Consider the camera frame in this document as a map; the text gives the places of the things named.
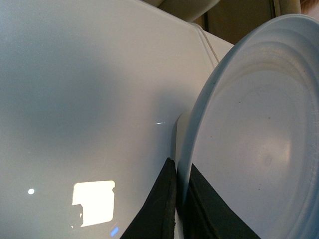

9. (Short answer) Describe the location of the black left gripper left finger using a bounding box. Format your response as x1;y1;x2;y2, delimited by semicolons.
121;158;176;239

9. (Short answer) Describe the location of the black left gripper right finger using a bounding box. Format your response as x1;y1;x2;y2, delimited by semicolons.
179;165;259;239

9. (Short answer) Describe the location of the light blue plate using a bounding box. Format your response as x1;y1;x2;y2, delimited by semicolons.
177;14;319;239

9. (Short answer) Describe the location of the beige chair left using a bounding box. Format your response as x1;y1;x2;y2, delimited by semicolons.
144;0;220;22

